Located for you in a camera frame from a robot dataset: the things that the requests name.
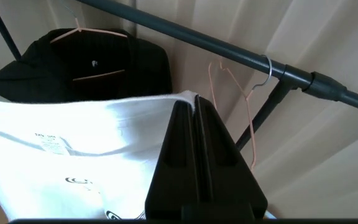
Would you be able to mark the beige curtain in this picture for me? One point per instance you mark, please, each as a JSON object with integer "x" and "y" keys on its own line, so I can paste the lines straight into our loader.
{"x": 322, "y": 155}

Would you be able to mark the black clothes rack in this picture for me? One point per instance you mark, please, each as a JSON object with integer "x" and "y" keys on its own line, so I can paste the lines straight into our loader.
{"x": 228, "y": 49}

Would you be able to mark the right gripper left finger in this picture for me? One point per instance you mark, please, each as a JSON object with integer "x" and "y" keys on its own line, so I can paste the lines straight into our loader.
{"x": 172, "y": 180}

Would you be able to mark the black shorts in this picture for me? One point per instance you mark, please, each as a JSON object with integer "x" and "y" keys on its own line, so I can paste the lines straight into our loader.
{"x": 57, "y": 84}

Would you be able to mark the white garment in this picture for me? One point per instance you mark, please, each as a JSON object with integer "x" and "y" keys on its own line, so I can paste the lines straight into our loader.
{"x": 73, "y": 155}

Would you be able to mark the pink clothes hanger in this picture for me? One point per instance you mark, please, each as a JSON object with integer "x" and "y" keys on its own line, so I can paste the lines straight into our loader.
{"x": 79, "y": 30}
{"x": 250, "y": 118}

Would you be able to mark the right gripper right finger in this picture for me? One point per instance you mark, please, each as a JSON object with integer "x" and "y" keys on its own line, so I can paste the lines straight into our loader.
{"x": 232, "y": 180}

